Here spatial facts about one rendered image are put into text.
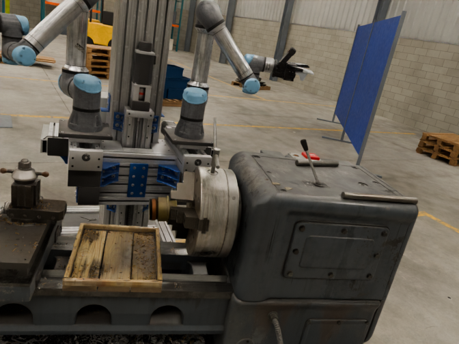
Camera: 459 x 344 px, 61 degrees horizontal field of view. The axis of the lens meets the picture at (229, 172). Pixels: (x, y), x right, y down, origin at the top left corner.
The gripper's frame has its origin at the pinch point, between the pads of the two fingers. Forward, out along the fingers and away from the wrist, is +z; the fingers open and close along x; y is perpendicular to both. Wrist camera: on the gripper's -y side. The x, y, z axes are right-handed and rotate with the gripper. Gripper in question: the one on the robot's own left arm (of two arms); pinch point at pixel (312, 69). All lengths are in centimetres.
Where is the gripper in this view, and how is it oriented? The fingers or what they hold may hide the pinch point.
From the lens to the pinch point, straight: 211.4
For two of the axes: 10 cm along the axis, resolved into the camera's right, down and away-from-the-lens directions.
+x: -0.3, 4.6, -8.9
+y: -1.7, 8.7, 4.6
